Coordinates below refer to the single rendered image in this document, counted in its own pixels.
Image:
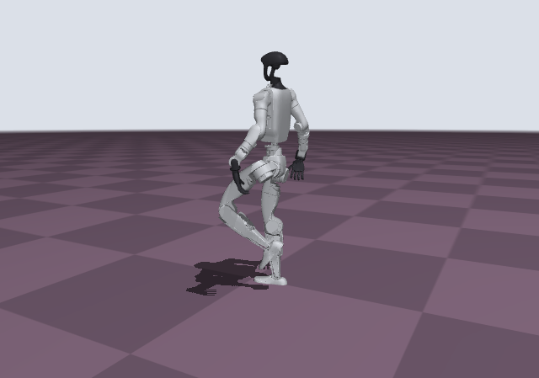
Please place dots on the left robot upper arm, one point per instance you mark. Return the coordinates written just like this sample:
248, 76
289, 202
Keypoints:
261, 102

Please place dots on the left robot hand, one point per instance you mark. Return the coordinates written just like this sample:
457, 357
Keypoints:
236, 177

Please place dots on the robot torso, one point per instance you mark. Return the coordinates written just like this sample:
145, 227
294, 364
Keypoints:
277, 127

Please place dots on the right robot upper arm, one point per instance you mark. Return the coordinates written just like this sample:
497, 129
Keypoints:
296, 111

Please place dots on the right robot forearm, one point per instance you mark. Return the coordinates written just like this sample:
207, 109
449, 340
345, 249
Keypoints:
302, 141

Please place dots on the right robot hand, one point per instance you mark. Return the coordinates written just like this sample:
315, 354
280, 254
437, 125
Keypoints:
297, 166

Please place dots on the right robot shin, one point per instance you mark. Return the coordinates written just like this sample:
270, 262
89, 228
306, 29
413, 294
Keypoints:
275, 261

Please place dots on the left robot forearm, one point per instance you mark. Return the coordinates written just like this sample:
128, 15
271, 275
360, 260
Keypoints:
247, 146

